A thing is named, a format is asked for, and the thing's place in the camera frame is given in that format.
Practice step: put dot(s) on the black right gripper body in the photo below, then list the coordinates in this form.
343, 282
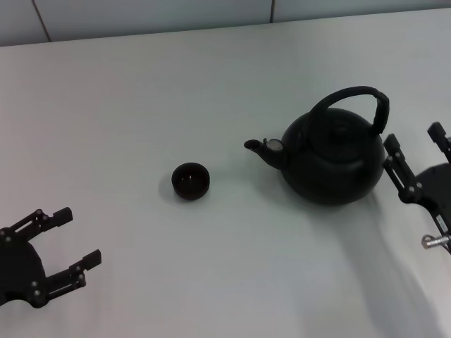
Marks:
437, 190

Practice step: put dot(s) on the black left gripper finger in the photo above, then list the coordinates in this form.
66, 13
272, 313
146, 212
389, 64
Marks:
91, 260
63, 215

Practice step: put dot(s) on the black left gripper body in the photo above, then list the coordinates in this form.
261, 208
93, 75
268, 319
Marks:
21, 271

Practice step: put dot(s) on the small dark brown teacup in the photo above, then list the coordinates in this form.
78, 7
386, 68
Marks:
190, 183

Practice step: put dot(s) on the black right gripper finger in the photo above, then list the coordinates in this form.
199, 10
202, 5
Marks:
438, 134
396, 158

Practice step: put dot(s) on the black round teapot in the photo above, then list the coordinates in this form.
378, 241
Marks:
334, 165

